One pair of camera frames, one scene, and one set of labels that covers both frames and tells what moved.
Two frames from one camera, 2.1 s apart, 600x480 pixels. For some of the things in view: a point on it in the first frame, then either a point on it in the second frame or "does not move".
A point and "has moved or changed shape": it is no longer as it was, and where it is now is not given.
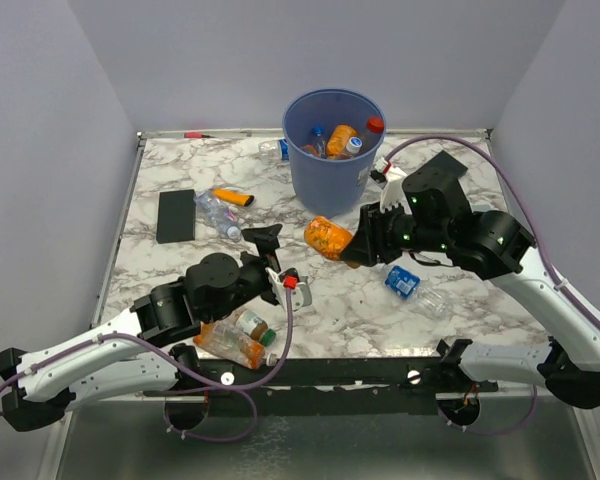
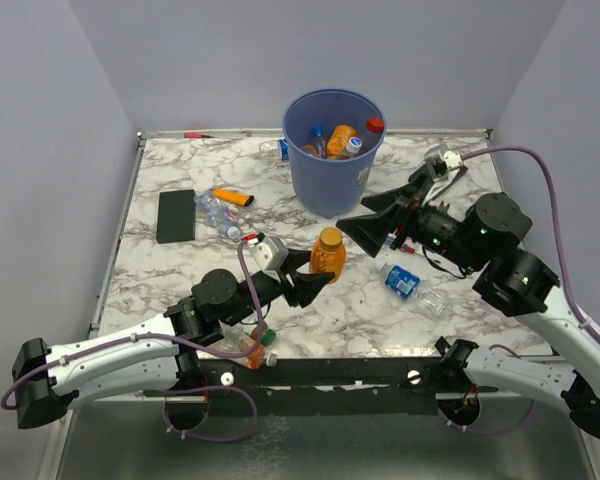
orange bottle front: (326, 236) has moved or changed shape
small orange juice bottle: (337, 143) does not move
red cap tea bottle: (375, 124) does not move
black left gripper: (267, 243) to (306, 285)
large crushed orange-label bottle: (311, 148) does not move
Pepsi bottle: (274, 150) does not move
